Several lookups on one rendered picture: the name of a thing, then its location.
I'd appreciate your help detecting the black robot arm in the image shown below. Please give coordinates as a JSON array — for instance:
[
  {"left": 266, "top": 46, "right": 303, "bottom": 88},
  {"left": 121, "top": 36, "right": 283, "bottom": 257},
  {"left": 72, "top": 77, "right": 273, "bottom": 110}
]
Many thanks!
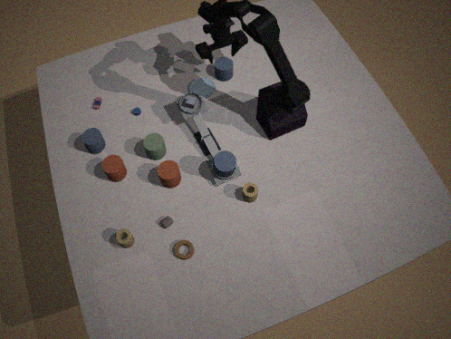
[{"left": 198, "top": 0, "right": 311, "bottom": 114}]

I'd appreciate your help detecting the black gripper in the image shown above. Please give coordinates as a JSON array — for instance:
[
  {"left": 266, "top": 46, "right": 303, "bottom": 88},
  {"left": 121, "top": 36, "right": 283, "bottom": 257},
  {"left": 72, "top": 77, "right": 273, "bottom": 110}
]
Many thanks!
[{"left": 196, "top": 29, "right": 248, "bottom": 64}]

